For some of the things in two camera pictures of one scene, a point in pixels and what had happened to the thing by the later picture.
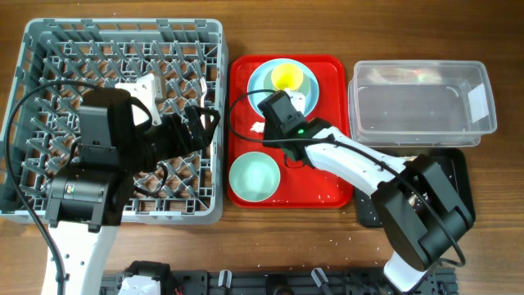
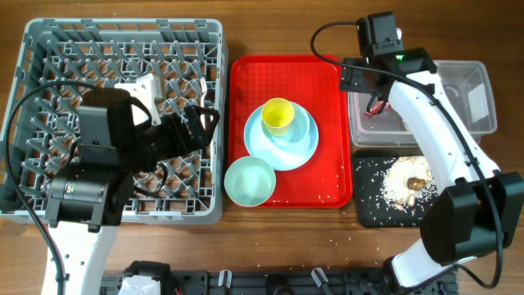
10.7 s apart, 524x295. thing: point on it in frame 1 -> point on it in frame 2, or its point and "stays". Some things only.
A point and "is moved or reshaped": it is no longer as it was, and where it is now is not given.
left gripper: (182, 145) stays
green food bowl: (255, 176) is moved or reshaped
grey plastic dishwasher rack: (190, 56) stays
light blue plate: (282, 74) is moved or reshaped
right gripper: (268, 132) -> (351, 80)
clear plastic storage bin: (420, 103) stays
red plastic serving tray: (302, 187) stays
